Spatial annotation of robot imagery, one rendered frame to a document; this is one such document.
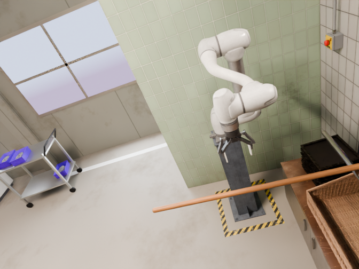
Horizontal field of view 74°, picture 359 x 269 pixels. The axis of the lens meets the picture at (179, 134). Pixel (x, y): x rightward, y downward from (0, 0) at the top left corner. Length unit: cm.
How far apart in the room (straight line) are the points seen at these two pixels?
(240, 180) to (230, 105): 131
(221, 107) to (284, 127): 168
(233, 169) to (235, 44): 112
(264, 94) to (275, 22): 119
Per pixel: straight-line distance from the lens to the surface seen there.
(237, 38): 157
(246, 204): 260
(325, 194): 202
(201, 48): 156
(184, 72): 224
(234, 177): 229
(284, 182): 136
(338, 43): 210
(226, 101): 110
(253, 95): 113
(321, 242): 190
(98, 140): 469
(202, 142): 264
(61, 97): 440
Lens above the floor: 224
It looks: 33 degrees down
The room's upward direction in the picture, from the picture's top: 23 degrees counter-clockwise
